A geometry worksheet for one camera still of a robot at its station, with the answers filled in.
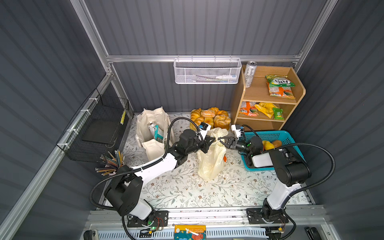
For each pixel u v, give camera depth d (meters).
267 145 0.90
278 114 0.94
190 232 0.70
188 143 0.62
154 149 0.79
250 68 0.81
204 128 0.68
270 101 0.83
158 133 0.93
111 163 0.83
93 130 0.76
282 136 0.96
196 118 1.13
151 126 0.96
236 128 0.81
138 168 0.47
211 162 0.82
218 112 1.19
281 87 0.86
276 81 0.87
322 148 0.48
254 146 0.71
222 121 1.04
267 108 0.96
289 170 0.50
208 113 1.11
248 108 0.96
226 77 0.90
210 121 1.08
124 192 0.43
